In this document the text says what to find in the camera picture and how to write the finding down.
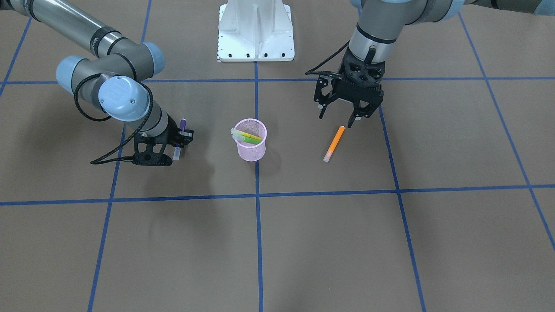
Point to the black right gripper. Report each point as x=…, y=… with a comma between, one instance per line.
x=170, y=134

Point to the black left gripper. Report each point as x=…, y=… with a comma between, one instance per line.
x=326, y=88

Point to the purple marker pen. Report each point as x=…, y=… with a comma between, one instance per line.
x=179, y=144

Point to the yellow highlighter pen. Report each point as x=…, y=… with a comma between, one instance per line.
x=235, y=131

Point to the green highlighter pen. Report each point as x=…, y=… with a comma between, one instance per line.
x=245, y=139

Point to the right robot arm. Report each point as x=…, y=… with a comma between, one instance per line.
x=112, y=80

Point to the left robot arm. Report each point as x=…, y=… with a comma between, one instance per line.
x=381, y=22

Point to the orange highlighter pen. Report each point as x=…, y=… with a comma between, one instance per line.
x=334, y=144

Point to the pink mesh pen holder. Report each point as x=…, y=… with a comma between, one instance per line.
x=249, y=152

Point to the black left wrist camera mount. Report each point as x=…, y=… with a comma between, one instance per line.
x=326, y=83

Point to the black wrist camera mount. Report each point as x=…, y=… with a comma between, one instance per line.
x=326, y=83
x=149, y=151

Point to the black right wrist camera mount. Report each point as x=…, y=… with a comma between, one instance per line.
x=149, y=151

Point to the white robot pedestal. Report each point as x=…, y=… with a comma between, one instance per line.
x=255, y=31

